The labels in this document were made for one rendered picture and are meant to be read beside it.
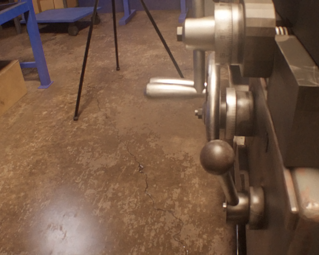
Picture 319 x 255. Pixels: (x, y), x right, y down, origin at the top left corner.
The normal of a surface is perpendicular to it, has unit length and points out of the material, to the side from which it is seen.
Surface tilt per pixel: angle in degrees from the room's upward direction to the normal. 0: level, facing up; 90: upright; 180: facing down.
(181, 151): 0
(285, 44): 0
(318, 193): 0
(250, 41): 90
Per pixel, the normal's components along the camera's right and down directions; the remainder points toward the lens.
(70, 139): -0.07, -0.83
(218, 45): -0.13, 0.59
